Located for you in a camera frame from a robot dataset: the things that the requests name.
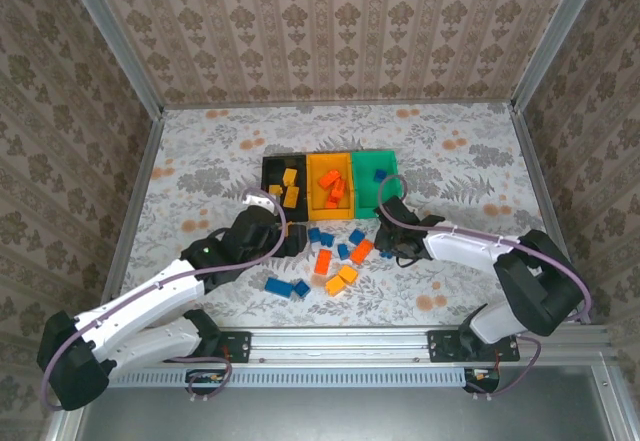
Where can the orange lego brick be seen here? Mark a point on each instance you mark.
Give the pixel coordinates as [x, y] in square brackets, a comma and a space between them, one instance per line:
[361, 252]
[329, 178]
[338, 189]
[323, 262]
[331, 204]

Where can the yellow lego brick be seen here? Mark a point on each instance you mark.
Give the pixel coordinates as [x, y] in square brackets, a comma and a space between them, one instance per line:
[335, 286]
[289, 177]
[275, 190]
[348, 274]
[291, 197]

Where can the long blue lego brick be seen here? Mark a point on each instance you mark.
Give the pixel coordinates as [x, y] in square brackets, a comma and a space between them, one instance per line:
[278, 286]

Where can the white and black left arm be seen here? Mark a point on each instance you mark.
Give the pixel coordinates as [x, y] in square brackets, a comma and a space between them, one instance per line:
[145, 306]

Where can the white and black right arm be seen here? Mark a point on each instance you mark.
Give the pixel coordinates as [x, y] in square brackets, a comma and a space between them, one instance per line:
[530, 281]

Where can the black plastic bin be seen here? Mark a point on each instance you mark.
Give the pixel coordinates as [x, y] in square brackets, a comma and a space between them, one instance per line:
[272, 211]

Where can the orange plastic bin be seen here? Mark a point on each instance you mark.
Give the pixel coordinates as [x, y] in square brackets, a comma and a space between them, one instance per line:
[314, 201]

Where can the green plastic bin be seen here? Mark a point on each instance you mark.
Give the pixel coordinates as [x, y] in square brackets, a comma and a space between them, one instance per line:
[370, 196]

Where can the floral table cover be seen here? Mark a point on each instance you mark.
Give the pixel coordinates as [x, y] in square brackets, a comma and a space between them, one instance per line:
[450, 126]

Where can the black connector box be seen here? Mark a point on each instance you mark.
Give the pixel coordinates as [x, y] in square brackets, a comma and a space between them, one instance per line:
[205, 380]
[482, 378]

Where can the grey metal sheet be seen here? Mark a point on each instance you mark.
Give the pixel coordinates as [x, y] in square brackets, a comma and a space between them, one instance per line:
[350, 416]

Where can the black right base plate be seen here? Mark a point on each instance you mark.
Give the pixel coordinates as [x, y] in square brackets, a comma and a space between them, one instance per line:
[445, 346]

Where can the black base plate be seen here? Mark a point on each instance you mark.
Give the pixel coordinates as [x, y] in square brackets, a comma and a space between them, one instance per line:
[236, 346]
[445, 346]

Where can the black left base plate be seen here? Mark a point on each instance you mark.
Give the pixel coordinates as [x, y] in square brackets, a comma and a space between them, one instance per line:
[236, 346]

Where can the aluminium mounting rail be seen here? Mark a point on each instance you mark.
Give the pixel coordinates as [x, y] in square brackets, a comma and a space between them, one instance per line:
[340, 346]

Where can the aluminium side rail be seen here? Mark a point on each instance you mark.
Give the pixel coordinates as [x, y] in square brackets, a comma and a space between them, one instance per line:
[550, 211]
[132, 211]

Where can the thin aluminium back rail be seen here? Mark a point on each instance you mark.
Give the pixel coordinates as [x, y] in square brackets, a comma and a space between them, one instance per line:
[340, 105]

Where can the aluminium frame post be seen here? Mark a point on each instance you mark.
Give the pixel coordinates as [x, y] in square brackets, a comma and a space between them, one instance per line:
[555, 36]
[112, 41]

